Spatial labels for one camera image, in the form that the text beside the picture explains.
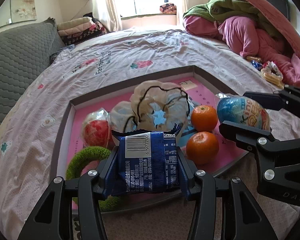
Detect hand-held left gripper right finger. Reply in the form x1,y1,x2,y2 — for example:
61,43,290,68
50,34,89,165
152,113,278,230
176,146,285,240

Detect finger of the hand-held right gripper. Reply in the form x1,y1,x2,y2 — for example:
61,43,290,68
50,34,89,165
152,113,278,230
242,85,300,126
219,120,300,191

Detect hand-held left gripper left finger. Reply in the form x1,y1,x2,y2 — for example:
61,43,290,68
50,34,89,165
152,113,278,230
17,146,120,240

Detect blue egg-shaped toy packet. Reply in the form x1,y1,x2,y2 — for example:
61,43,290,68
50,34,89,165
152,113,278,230
216,93,272,132

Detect green fuzzy hair band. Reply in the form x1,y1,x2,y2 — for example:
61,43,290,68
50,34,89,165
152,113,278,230
66,146,130,212

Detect orange tangerine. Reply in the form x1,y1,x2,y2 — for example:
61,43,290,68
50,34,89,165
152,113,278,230
186,131,220,165
191,105,218,132

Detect blue snack packet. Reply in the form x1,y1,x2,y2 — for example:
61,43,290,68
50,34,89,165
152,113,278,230
102,123,183,197

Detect red egg-shaped toy packet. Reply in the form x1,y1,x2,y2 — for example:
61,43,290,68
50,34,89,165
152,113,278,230
82,109,113,147

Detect grey cardboard box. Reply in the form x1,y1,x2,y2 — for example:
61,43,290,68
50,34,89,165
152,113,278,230
51,65,255,214

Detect thin black hair tie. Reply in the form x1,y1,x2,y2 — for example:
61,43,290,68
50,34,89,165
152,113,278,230
125,86,190,133

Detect cream sheer scrunchie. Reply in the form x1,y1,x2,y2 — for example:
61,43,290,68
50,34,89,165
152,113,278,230
110,79,193,140

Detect yellow biscuit packet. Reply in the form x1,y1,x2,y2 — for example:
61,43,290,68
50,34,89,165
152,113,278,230
261,70,285,89

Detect floral scrunchie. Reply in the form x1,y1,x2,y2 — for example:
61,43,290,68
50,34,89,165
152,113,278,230
261,61,283,80

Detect pink picture book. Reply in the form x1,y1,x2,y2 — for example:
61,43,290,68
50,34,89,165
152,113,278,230
66,76,243,210

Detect pile of pink green bedding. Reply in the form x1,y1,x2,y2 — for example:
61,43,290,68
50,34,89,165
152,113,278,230
184,15,300,90

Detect pink quilted cushion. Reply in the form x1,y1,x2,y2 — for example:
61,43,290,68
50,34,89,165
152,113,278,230
208,0,300,64

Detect green garment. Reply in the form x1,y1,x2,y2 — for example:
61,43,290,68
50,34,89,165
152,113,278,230
182,0,285,38

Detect dark blue patterned cloth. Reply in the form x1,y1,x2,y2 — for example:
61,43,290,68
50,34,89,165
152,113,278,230
50,44,75,63

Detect dark patterned folded blanket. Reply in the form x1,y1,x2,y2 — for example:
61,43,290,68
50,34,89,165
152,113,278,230
61,27,109,44

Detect folded patterned cloth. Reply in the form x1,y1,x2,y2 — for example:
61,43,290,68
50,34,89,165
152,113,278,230
159,3,177,14

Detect grey quilted headboard cover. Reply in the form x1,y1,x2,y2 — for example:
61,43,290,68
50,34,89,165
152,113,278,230
0,17,65,140

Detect pink folded blanket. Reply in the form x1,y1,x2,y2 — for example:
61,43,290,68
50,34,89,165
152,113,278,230
57,25,98,37

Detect cream folded blanket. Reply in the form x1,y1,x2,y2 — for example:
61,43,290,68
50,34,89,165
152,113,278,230
57,17,93,30

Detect black wall television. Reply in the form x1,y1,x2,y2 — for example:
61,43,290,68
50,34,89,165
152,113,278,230
251,0,290,22

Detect floral wall poster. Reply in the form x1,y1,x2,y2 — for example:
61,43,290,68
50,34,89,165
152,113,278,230
10,0,37,23

